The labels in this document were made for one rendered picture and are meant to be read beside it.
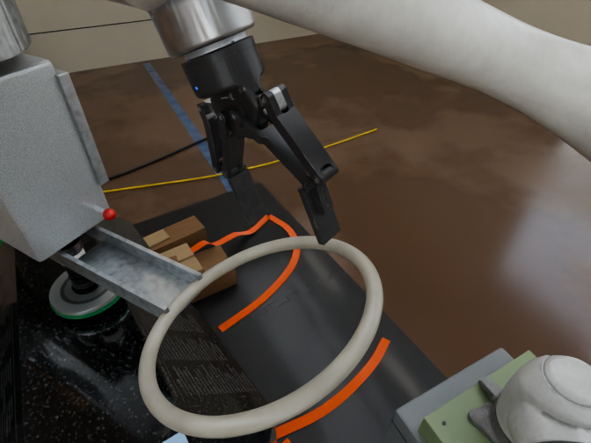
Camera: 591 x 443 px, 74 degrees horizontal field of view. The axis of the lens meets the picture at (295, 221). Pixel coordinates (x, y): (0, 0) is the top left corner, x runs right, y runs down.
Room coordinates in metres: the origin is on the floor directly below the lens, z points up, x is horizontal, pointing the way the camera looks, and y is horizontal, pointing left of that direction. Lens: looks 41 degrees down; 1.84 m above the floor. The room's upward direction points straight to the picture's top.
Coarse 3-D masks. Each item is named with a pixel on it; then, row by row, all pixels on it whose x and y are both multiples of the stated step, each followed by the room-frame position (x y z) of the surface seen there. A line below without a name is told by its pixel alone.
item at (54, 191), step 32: (0, 64) 0.80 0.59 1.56; (32, 64) 0.80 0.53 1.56; (0, 96) 0.73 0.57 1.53; (32, 96) 0.77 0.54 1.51; (0, 128) 0.70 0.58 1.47; (32, 128) 0.75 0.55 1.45; (64, 128) 0.81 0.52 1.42; (0, 160) 0.68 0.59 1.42; (32, 160) 0.72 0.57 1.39; (64, 160) 0.78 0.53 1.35; (0, 192) 0.65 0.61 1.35; (32, 192) 0.70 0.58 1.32; (64, 192) 0.75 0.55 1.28; (96, 192) 0.81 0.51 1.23; (0, 224) 0.69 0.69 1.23; (32, 224) 0.67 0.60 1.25; (64, 224) 0.72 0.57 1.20; (96, 224) 0.79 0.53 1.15; (32, 256) 0.65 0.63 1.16
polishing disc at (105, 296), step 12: (60, 276) 0.82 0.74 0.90; (60, 288) 0.77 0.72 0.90; (60, 300) 0.73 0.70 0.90; (72, 300) 0.73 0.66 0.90; (84, 300) 0.73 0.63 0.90; (96, 300) 0.73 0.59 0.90; (108, 300) 0.73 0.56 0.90; (60, 312) 0.69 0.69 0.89; (72, 312) 0.69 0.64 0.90; (84, 312) 0.69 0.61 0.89
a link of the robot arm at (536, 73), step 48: (144, 0) 0.24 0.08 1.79; (240, 0) 0.24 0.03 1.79; (288, 0) 0.24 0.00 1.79; (336, 0) 0.24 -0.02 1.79; (384, 0) 0.26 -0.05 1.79; (432, 0) 0.28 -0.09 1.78; (480, 0) 0.33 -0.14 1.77; (384, 48) 0.27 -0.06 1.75; (432, 48) 0.28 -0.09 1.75; (480, 48) 0.30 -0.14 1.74; (528, 48) 0.33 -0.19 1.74; (576, 48) 0.34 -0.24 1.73; (528, 96) 0.33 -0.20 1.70; (576, 96) 0.32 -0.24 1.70; (576, 144) 0.33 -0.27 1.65
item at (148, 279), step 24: (120, 240) 0.74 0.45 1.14; (72, 264) 0.67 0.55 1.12; (96, 264) 0.69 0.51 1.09; (120, 264) 0.69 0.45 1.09; (144, 264) 0.69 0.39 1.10; (168, 264) 0.65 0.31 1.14; (120, 288) 0.58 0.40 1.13; (144, 288) 0.61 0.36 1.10; (168, 288) 0.61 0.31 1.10; (168, 312) 0.52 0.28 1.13
